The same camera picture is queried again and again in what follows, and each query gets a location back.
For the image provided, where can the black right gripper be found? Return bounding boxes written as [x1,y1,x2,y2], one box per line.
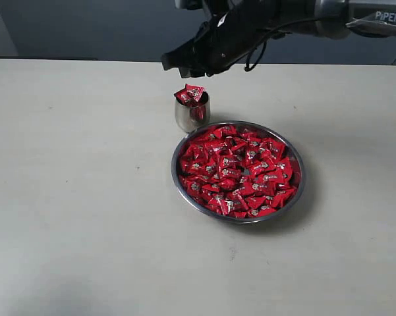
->
[161,1,281,79]

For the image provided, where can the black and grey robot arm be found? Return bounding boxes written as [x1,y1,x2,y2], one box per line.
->
[161,0,396,78]

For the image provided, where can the top red candy in cup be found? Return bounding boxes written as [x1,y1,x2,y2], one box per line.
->
[174,84,205,103]

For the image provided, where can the stainless steel cup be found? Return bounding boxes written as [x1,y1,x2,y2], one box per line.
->
[174,92,211,133]

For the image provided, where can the round stainless steel plate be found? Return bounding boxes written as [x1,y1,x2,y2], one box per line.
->
[170,120,306,224]

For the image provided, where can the red wrapped candy pile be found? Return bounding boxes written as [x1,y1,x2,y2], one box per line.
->
[178,124,300,219]

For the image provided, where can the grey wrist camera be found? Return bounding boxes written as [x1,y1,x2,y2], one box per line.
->
[174,0,211,11]

